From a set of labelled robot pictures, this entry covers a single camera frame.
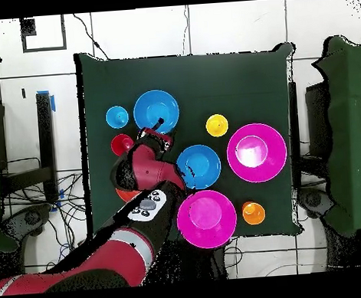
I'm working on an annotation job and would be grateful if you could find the orange plastic cup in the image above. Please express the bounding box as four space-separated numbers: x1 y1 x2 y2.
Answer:
241 200 267 227

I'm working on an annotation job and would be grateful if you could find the red-orange plastic bowl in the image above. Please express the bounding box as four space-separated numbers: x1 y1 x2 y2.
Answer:
115 186 142 204

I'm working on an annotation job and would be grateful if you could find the yellow plastic cup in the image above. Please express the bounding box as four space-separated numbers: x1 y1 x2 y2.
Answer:
204 113 230 139

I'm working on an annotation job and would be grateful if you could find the tangle of floor cables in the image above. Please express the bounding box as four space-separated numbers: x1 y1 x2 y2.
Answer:
0 152 91 270

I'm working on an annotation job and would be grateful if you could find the dark green table cloth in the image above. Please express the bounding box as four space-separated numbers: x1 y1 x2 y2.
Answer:
73 38 309 250

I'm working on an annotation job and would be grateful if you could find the thin black cable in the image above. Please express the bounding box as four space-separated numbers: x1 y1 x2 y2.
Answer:
72 11 111 63

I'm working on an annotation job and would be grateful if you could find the black tape square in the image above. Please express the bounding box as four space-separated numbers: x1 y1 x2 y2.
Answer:
19 14 67 54

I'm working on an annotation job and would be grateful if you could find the light blue plastic cup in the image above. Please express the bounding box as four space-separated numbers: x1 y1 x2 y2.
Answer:
103 104 130 130

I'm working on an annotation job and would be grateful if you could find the pink plastic bowl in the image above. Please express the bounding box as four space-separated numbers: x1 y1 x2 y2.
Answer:
174 188 240 252
224 120 290 185

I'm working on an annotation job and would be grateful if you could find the red plastic cup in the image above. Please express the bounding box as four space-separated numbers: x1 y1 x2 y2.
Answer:
110 133 136 159

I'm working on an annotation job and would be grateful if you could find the blue plastic bowl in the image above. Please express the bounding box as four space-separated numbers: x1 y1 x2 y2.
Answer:
175 142 223 192
131 88 182 137

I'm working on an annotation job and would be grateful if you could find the black metal stand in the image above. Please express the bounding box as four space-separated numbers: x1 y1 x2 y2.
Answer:
286 80 305 191
0 91 61 207

